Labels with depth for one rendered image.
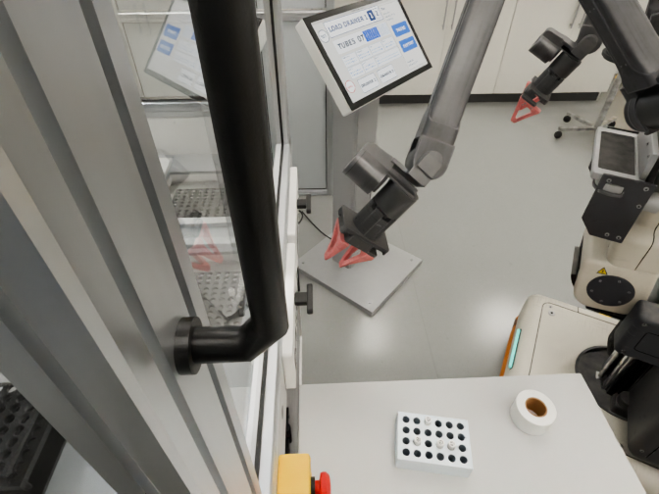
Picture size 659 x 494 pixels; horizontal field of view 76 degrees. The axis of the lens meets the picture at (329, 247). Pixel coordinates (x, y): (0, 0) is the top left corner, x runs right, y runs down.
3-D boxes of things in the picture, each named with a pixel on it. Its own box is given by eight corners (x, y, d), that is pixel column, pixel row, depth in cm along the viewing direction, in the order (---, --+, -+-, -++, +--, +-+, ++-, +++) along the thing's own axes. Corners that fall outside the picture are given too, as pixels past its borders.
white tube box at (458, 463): (463, 429, 78) (468, 419, 75) (468, 477, 71) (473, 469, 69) (395, 420, 79) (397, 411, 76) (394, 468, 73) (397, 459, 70)
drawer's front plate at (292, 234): (298, 198, 122) (296, 166, 115) (297, 269, 101) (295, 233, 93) (292, 198, 122) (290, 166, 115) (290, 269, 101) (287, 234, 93)
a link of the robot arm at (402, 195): (422, 200, 67) (424, 188, 72) (389, 172, 66) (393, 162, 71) (392, 228, 70) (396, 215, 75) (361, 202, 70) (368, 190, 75)
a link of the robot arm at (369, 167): (448, 160, 65) (433, 163, 74) (394, 111, 64) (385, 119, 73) (398, 219, 67) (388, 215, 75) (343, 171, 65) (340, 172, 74)
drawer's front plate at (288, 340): (297, 276, 99) (294, 241, 91) (295, 389, 77) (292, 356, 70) (289, 276, 99) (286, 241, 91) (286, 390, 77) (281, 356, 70)
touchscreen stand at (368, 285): (421, 264, 219) (463, 62, 151) (372, 317, 193) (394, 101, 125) (345, 225, 243) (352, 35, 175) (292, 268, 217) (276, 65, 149)
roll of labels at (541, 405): (551, 410, 80) (558, 399, 78) (546, 442, 76) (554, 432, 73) (513, 394, 83) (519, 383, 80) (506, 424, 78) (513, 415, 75)
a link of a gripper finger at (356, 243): (318, 242, 81) (348, 210, 76) (347, 258, 84) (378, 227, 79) (319, 267, 76) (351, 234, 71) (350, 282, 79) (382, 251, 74)
